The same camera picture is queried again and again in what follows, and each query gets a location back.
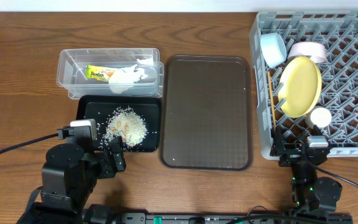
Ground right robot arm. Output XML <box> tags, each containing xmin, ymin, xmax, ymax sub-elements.
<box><xmin>270</xmin><ymin>126</ymin><xmax>353</xmax><ymax>223</ymax></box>

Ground yellow plate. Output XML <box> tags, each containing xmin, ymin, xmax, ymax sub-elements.
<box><xmin>278</xmin><ymin>57</ymin><xmax>322</xmax><ymax>118</ymax></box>

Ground yellow green snack wrapper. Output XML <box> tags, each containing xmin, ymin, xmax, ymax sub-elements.
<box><xmin>85</xmin><ymin>65</ymin><xmax>117</xmax><ymax>82</ymax></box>

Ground clear plastic bin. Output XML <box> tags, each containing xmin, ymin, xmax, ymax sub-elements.
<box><xmin>57</xmin><ymin>48</ymin><xmax>164</xmax><ymax>99</ymax></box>

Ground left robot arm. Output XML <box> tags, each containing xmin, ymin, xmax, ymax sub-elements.
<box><xmin>17</xmin><ymin>137</ymin><xmax>126</xmax><ymax>224</ymax></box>

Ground rice food scraps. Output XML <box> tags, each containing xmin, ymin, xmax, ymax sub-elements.
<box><xmin>102</xmin><ymin>106</ymin><xmax>149</xmax><ymax>149</ymax></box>

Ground brown plastic serving tray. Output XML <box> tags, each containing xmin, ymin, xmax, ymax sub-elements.
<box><xmin>159</xmin><ymin>55</ymin><xmax>253</xmax><ymax>171</ymax></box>

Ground wooden chopstick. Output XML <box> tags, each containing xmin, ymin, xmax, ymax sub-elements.
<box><xmin>267</xmin><ymin>70</ymin><xmax>277</xmax><ymax>131</ymax></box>

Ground black tray bin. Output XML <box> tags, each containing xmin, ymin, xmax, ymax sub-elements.
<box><xmin>76</xmin><ymin>95</ymin><xmax>161</xmax><ymax>152</ymax></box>

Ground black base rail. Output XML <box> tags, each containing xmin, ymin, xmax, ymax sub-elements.
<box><xmin>85</xmin><ymin>203</ymin><xmax>354</xmax><ymax>224</ymax></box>

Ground grey dishwasher rack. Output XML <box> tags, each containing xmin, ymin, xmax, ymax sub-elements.
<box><xmin>249</xmin><ymin>11</ymin><xmax>358</xmax><ymax>159</ymax></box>

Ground white tissue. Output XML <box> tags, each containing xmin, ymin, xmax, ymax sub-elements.
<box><xmin>108</xmin><ymin>65</ymin><xmax>148</xmax><ymax>94</ymax></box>

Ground pink bowl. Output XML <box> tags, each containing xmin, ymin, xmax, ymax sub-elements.
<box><xmin>287</xmin><ymin>42</ymin><xmax>328</xmax><ymax>63</ymax></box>

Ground pale green cup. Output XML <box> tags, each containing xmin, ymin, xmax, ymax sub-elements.
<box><xmin>305</xmin><ymin>106</ymin><xmax>332</xmax><ymax>129</ymax></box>

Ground light blue bowl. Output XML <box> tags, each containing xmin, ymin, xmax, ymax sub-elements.
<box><xmin>260</xmin><ymin>33</ymin><xmax>287</xmax><ymax>68</ymax></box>

